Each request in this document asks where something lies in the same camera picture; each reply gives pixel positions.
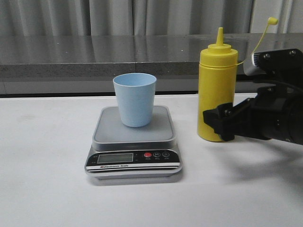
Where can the light blue plastic cup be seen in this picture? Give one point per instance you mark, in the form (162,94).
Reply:
(135,97)

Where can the digital kitchen scale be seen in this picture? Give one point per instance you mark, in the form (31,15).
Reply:
(119,151)

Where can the grey curtain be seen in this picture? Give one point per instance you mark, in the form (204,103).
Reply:
(147,17)

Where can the yellow squeeze bottle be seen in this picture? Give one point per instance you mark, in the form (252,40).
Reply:
(216,83)

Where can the grey stone counter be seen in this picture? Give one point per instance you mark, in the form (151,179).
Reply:
(77,65)

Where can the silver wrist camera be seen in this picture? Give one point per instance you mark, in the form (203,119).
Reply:
(274,61)

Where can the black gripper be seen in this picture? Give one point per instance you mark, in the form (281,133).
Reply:
(276,112)

